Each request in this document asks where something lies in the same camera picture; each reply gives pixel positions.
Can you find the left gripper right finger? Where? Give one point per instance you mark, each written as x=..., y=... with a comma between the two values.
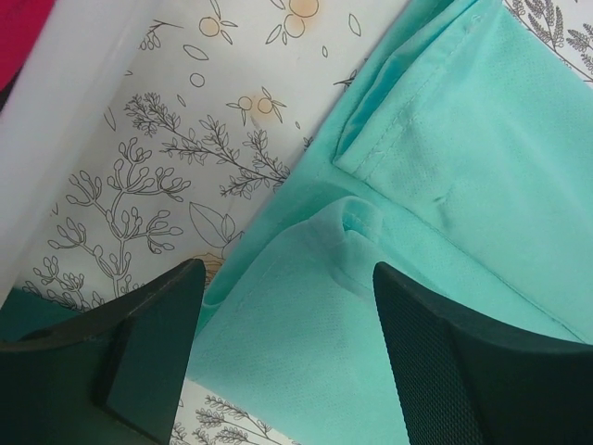
x=465, y=378

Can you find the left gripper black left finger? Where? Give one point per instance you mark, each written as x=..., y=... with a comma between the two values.
x=111, y=375

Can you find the turquoise t shirt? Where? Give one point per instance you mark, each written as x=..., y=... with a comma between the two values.
x=462, y=156

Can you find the folded dark green shirt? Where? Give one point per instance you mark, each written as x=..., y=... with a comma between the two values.
x=23, y=313

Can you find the white plastic basket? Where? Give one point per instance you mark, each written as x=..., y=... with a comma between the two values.
x=59, y=97

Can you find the floral table mat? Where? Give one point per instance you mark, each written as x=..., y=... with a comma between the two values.
x=220, y=104

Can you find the magenta shirt in basket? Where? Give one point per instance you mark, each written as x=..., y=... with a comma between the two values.
x=21, y=22

